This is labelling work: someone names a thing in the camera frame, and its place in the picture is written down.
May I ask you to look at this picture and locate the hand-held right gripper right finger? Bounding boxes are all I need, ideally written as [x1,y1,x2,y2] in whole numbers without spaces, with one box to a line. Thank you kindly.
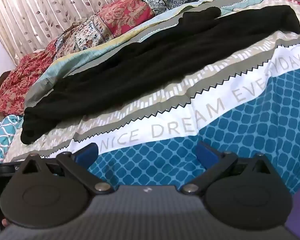
[181,142,278,195]

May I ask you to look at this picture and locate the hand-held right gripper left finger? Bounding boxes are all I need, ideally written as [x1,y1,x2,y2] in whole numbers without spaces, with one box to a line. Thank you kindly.
[15,144,114,195]

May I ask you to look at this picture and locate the black pants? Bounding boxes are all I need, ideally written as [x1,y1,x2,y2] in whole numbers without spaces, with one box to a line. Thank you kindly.
[20,5,300,145]

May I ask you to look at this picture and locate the teal white patterned pillow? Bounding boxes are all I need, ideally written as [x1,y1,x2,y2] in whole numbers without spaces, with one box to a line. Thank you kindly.
[0,115,24,164]

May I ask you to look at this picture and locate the printed patterned bedspread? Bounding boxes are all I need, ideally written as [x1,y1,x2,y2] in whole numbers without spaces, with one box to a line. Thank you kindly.
[4,0,300,195]

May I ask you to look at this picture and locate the red floral patchwork quilt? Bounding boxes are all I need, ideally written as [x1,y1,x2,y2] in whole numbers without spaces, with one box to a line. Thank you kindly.
[0,0,156,128]

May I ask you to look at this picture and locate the leaf print curtain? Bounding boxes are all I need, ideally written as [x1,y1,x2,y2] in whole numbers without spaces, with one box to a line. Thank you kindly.
[0,0,145,67]

